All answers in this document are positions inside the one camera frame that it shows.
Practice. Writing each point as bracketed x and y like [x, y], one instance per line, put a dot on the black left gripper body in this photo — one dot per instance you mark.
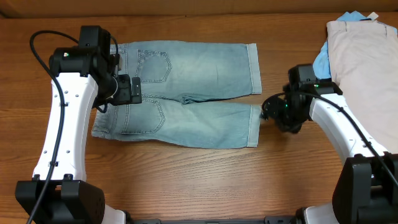
[135, 90]

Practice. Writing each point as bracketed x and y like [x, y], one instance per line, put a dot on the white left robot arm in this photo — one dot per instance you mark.
[83, 78]

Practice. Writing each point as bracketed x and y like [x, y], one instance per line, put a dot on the light blue garment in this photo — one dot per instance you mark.
[323, 62]

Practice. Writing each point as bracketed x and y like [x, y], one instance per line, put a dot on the beige folded trousers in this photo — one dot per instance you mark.
[374, 104]

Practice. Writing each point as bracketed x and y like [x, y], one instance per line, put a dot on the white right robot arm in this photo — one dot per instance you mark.
[366, 191]

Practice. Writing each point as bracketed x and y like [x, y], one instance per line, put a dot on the light blue denim shorts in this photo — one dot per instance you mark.
[189, 95]

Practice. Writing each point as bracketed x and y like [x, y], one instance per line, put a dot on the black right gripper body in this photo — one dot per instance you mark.
[273, 112]

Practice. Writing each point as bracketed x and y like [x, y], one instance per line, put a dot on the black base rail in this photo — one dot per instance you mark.
[267, 220]

